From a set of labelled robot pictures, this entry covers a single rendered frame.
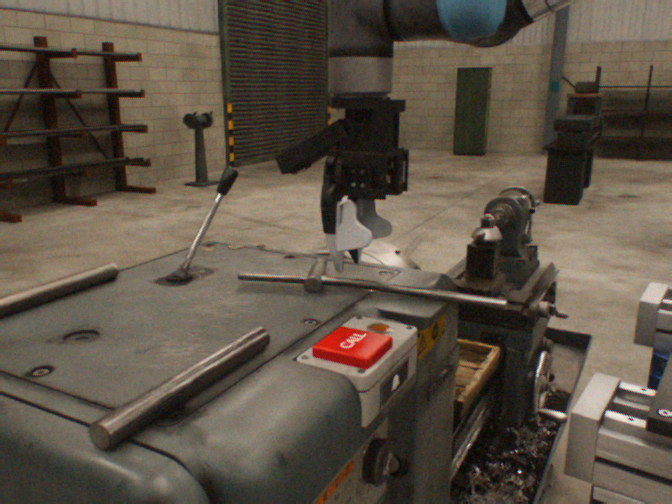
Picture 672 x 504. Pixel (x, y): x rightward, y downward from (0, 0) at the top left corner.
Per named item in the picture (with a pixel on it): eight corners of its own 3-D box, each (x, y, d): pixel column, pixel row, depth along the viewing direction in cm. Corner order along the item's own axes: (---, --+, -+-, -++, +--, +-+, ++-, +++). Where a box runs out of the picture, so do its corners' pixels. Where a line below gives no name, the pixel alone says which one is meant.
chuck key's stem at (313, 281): (315, 266, 87) (303, 292, 76) (315, 252, 86) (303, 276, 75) (330, 267, 87) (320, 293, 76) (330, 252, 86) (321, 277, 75)
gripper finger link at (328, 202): (328, 235, 71) (335, 160, 70) (317, 233, 72) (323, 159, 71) (346, 234, 76) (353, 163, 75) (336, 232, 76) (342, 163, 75)
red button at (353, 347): (367, 378, 55) (367, 358, 55) (311, 364, 58) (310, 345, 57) (393, 354, 60) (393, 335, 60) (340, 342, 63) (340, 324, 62)
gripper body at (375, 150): (383, 206, 69) (386, 97, 66) (318, 200, 73) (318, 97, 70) (408, 196, 76) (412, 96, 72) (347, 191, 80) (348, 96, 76)
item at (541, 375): (540, 439, 155) (548, 356, 149) (500, 429, 160) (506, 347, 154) (557, 394, 178) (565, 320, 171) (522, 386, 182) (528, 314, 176)
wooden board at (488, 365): (462, 420, 120) (463, 402, 119) (307, 379, 137) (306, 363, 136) (499, 362, 145) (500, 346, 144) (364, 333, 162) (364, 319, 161)
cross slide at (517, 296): (533, 327, 151) (534, 310, 150) (376, 299, 171) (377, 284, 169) (545, 307, 165) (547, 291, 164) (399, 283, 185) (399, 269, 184)
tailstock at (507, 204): (520, 286, 202) (528, 200, 194) (462, 277, 211) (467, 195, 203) (537, 263, 228) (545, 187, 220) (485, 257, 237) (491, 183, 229)
